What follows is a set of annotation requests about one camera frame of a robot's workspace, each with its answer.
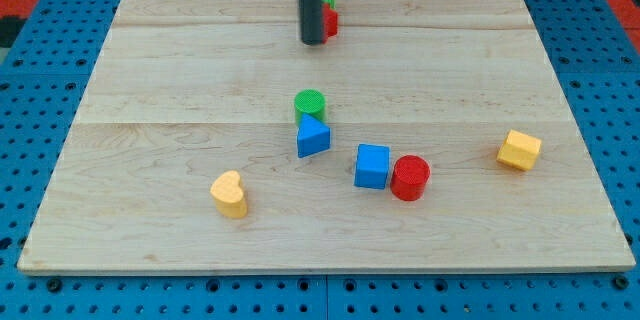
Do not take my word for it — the blue cube block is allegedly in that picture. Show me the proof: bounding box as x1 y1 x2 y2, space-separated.
354 144 390 190

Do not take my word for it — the red star block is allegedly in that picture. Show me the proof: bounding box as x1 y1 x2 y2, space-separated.
322 3 339 43

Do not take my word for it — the yellow cube block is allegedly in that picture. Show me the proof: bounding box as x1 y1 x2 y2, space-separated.
496 130 542 171

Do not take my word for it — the blue triangle block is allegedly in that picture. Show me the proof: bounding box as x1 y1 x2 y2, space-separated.
296 114 331 158

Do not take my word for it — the green cylinder block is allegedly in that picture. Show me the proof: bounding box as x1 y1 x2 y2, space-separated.
294 89 326 126

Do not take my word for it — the red cylinder block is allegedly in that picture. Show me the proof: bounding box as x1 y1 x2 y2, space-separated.
390 155 431 201

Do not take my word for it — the yellow heart block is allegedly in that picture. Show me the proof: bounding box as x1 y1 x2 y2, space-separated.
210 170 248 219

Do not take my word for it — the wooden board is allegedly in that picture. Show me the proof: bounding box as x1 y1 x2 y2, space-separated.
17 0 636 276

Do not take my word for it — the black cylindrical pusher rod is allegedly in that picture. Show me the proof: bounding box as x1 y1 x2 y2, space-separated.
298 0 324 46

